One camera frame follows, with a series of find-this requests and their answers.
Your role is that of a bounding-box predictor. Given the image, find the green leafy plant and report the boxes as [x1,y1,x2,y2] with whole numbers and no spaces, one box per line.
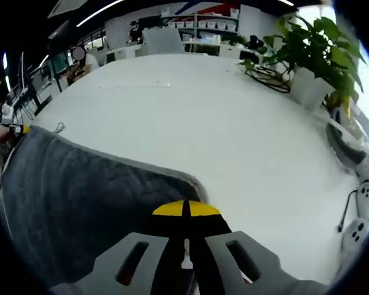
[239,15,367,108]

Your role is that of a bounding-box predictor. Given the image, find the ceiling light strip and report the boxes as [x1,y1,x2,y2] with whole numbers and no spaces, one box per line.
[76,0,124,26]

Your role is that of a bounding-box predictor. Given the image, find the grey towel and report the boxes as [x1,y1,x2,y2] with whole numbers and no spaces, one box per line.
[1,122,210,288]

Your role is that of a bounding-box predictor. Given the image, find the shelf with white bins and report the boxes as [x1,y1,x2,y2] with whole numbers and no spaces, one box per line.
[159,7,241,41]

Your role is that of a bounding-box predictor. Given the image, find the coiled black cables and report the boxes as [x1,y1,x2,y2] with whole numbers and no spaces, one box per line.
[241,64,292,93]

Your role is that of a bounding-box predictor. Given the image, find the desk with black legs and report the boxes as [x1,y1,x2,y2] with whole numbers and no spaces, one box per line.
[12,79,62,115]

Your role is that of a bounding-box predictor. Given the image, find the white power strip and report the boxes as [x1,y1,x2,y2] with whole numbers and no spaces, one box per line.
[341,161,369,251]

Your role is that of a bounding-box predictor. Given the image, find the white cabinet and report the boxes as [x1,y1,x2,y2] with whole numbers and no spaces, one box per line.
[106,45,136,64]

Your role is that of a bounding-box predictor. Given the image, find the white plant pot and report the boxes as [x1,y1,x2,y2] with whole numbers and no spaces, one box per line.
[290,67,336,111]

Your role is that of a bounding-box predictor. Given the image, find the small green plant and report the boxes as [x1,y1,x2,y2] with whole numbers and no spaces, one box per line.
[221,35,248,47]

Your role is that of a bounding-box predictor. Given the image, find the white office desk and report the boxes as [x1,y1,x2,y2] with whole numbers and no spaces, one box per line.
[184,41,262,61]

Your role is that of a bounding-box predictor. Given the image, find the black power cable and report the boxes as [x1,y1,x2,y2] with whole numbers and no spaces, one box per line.
[338,189,359,233]

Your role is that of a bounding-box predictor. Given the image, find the grey curved object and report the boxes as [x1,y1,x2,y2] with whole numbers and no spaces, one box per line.
[325,121,369,165]

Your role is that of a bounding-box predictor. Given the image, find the black monitor on stand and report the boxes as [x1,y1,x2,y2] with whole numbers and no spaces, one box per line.
[138,17,164,31]

